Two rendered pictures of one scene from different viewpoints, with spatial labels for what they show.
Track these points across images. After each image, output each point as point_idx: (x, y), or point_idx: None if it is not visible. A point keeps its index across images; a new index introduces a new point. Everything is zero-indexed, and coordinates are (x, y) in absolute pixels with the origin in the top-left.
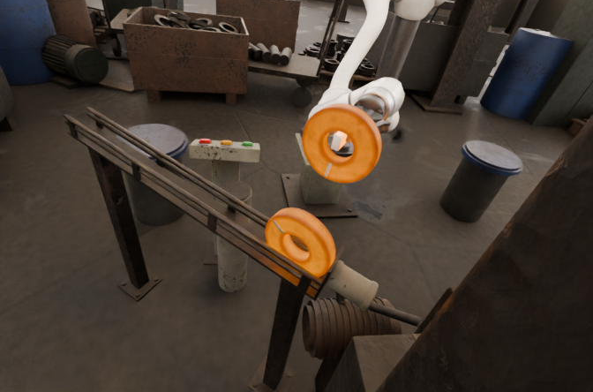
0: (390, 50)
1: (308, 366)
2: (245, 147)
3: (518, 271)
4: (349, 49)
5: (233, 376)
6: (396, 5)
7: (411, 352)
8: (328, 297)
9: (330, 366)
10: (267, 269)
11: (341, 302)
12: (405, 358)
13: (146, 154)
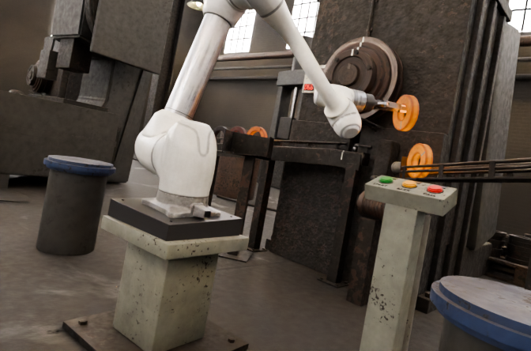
0: (216, 58)
1: (359, 309)
2: (394, 177)
3: (457, 92)
4: (318, 66)
5: (418, 334)
6: (236, 14)
7: (452, 114)
8: (302, 308)
9: (374, 256)
10: (337, 345)
11: None
12: (451, 116)
13: (522, 289)
